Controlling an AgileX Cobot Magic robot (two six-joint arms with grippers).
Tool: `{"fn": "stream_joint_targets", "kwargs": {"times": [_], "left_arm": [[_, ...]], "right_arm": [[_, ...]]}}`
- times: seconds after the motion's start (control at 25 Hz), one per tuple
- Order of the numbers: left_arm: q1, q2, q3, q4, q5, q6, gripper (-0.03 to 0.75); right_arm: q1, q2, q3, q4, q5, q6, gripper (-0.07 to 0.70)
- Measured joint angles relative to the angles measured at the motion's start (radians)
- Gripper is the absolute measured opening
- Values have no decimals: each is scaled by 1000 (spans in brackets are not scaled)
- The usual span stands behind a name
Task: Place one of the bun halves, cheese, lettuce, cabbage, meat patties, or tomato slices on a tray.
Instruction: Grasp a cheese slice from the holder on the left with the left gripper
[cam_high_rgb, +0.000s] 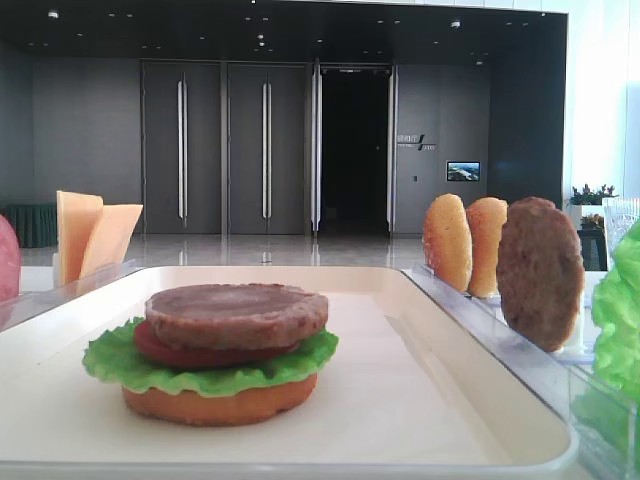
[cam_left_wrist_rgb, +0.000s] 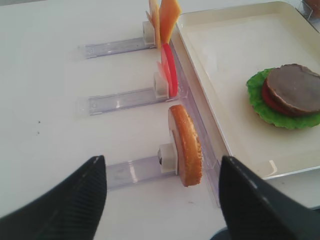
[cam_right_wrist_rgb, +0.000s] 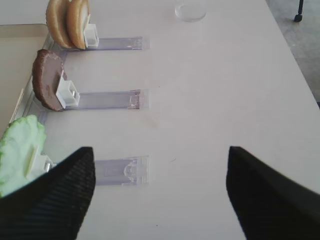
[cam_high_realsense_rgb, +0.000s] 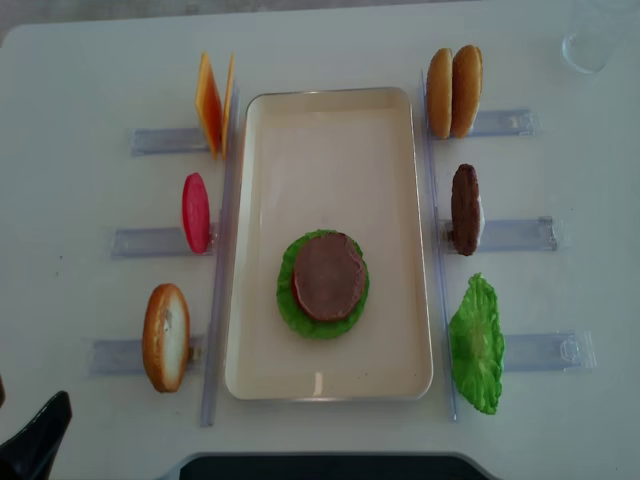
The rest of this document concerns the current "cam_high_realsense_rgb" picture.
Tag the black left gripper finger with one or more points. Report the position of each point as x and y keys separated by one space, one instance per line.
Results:
x=31 y=452

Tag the orange cheese slice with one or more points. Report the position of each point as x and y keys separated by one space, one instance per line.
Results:
x=208 y=105
x=227 y=107

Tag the sliced bread standing left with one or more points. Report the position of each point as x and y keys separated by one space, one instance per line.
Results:
x=166 y=338

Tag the red tomato slice standing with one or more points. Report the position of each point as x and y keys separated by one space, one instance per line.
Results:
x=196 y=213

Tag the green lettuce leaf on stack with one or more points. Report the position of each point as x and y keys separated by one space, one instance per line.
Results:
x=299 y=321

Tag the red tomato slice on stack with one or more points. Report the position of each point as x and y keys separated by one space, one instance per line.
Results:
x=295 y=292

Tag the brown meat patty on stack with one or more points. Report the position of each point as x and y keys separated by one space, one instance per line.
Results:
x=330 y=276

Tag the green standing lettuce leaf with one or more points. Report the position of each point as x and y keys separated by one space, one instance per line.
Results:
x=478 y=346

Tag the brown standing meat patty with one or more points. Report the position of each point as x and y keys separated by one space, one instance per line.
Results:
x=465 y=210

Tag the black base panel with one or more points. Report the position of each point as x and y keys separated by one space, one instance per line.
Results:
x=325 y=467

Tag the cream rectangular tray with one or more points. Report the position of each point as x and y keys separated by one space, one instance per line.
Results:
x=338 y=160

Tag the left standing bun half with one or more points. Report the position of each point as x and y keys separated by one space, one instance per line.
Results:
x=439 y=93

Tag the standing bun half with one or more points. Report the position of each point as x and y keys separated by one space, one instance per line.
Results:
x=467 y=84
x=439 y=93

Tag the right standing bun half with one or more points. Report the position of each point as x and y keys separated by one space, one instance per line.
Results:
x=467 y=84

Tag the clear drinking glass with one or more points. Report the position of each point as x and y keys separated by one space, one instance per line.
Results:
x=587 y=48

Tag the clear left holder rail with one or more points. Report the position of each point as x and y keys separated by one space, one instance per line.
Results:
x=124 y=357

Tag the clear holder rail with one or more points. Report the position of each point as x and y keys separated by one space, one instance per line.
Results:
x=124 y=357
x=565 y=351

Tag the clear right holder rail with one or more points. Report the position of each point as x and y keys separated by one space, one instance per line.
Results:
x=565 y=351

